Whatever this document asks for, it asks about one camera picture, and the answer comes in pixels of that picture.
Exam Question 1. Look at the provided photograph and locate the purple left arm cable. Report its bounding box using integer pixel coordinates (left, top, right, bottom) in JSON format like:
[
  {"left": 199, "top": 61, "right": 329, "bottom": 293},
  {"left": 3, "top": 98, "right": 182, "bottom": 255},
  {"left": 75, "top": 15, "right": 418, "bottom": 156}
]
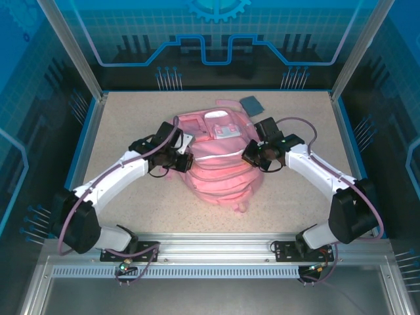
[{"left": 57, "top": 115, "right": 161, "bottom": 287}]

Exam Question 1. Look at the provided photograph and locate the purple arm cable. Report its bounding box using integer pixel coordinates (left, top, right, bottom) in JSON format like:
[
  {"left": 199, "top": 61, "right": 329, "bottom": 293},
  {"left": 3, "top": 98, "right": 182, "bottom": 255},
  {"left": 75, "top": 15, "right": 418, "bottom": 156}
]
[
  {"left": 57, "top": 115, "right": 161, "bottom": 287},
  {"left": 275, "top": 117, "right": 385, "bottom": 287}
]

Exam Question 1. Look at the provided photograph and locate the blue printed side panel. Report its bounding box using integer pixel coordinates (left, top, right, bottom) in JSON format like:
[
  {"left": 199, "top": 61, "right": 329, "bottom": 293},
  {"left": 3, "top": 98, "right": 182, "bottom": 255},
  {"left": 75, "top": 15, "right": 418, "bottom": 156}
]
[
  {"left": 337, "top": 0, "right": 420, "bottom": 263},
  {"left": 0, "top": 0, "right": 99, "bottom": 245}
]

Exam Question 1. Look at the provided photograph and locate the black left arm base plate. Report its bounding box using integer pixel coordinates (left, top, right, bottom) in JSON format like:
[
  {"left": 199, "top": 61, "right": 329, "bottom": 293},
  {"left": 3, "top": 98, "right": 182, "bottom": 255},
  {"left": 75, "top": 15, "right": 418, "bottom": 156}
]
[{"left": 100, "top": 241, "right": 161, "bottom": 263}]

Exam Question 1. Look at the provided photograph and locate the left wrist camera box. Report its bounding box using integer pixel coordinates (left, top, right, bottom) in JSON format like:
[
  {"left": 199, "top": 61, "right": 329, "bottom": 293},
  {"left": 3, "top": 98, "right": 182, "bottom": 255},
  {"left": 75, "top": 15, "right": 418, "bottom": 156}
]
[{"left": 178, "top": 133, "right": 196, "bottom": 155}]

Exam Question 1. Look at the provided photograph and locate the pink school backpack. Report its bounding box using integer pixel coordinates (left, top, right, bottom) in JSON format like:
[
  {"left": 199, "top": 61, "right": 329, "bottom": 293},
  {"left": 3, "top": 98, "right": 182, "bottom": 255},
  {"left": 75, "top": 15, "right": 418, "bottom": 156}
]
[{"left": 149, "top": 99, "right": 266, "bottom": 214}]

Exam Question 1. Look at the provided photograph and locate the small circuit board with light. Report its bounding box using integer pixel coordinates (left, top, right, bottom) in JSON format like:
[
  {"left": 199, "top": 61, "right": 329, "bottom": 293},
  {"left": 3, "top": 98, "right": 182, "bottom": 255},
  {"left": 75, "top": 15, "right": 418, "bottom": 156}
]
[
  {"left": 118, "top": 259, "right": 138, "bottom": 276},
  {"left": 306, "top": 263, "right": 329, "bottom": 275}
]

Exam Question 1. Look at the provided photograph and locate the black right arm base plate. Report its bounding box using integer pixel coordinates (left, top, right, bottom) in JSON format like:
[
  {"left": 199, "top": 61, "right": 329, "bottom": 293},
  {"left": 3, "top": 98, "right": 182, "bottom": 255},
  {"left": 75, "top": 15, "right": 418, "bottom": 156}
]
[{"left": 271, "top": 240, "right": 335, "bottom": 263}]

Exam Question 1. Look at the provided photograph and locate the grey-blue flat pouch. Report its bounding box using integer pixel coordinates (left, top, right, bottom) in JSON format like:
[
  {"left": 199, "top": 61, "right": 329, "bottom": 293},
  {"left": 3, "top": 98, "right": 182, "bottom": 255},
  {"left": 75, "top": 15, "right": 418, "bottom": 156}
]
[{"left": 239, "top": 95, "right": 265, "bottom": 116}]

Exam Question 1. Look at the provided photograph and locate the wide blue printed panel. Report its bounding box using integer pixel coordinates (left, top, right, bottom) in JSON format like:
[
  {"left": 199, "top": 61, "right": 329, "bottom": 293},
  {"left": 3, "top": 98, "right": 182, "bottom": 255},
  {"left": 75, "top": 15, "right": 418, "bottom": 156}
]
[{"left": 52, "top": 0, "right": 367, "bottom": 91}]

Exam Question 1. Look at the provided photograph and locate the aluminium frame post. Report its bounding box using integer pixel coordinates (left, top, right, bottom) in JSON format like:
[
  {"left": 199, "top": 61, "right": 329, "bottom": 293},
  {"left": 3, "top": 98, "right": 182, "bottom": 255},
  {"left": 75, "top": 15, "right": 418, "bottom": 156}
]
[
  {"left": 329, "top": 0, "right": 385, "bottom": 102},
  {"left": 36, "top": 0, "right": 108, "bottom": 102}
]

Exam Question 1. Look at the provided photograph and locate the slotted grey cable duct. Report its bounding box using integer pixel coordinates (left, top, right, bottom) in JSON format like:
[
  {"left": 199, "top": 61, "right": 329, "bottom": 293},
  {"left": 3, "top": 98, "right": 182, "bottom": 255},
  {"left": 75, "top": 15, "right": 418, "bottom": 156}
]
[{"left": 51, "top": 266, "right": 301, "bottom": 280}]

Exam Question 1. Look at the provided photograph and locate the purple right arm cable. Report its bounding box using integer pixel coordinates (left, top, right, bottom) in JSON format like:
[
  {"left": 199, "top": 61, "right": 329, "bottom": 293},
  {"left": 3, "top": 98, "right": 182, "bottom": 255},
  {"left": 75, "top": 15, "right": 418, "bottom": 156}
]
[{"left": 275, "top": 117, "right": 385, "bottom": 287}]

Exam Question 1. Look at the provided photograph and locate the grey metal lower tray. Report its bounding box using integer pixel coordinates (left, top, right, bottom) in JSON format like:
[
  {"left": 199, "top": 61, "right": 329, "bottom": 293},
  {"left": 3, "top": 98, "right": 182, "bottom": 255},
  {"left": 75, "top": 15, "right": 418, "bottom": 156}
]
[{"left": 18, "top": 255, "right": 416, "bottom": 315}]

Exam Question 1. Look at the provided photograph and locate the aluminium profile rail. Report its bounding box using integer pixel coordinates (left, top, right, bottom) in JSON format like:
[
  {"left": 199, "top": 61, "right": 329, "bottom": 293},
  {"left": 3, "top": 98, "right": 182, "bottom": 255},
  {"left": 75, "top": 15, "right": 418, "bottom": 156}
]
[{"left": 42, "top": 232, "right": 393, "bottom": 267}]

